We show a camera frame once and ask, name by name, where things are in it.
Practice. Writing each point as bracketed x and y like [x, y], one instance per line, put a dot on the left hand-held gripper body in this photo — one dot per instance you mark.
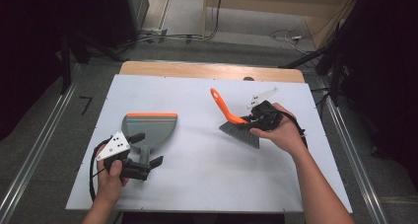
[115, 146]

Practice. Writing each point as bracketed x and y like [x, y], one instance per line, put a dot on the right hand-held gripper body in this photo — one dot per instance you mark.
[267, 115]

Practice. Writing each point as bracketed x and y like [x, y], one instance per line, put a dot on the grey dustpan with orange edge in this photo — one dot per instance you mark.
[154, 128]

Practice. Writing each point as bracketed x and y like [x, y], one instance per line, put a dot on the person's right hand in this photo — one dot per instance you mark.
[286, 135]

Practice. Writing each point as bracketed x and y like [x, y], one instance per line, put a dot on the person's left hand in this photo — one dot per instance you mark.
[110, 187]

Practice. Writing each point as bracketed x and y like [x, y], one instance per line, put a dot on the dark round table grommet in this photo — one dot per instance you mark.
[248, 78]

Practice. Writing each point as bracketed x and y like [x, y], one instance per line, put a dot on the white table board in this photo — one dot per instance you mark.
[203, 184]

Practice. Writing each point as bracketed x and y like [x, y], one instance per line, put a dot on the wooden table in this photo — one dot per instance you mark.
[210, 71]

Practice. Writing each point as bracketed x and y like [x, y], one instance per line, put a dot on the black stand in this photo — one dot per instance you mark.
[333, 66]
[65, 62]

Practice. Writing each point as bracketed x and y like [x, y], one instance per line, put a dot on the grey power strip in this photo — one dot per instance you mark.
[154, 33]

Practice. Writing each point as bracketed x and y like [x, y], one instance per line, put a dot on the light wooden furniture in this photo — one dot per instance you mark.
[279, 7]

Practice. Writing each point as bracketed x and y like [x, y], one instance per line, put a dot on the dark curtain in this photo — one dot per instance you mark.
[26, 59]
[384, 69]

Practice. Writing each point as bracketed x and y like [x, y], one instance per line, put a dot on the black cabinet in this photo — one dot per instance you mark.
[121, 13]

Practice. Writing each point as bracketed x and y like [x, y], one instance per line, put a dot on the metal floor rail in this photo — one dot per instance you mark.
[36, 145]
[358, 158]

